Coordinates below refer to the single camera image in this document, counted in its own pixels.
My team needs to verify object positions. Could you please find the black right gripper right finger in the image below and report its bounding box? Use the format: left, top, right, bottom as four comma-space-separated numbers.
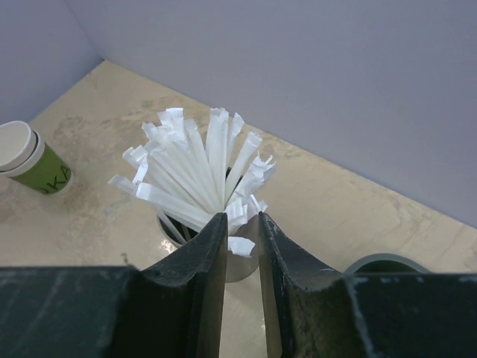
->
258, 213, 476, 357

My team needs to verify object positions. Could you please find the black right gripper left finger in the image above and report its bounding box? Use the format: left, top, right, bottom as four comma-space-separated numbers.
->
1, 213, 227, 357

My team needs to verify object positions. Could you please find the single white straw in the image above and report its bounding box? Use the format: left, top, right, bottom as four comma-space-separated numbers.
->
225, 195, 268, 258

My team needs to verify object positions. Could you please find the grey straw holder cup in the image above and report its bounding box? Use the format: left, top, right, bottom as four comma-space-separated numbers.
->
157, 216, 259, 283

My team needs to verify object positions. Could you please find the grey fruit tray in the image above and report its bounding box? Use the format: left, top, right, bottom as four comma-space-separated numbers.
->
344, 253, 430, 274

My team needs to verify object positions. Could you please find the white wrapped straws bundle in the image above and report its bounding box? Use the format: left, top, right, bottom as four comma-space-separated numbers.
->
109, 107, 277, 234

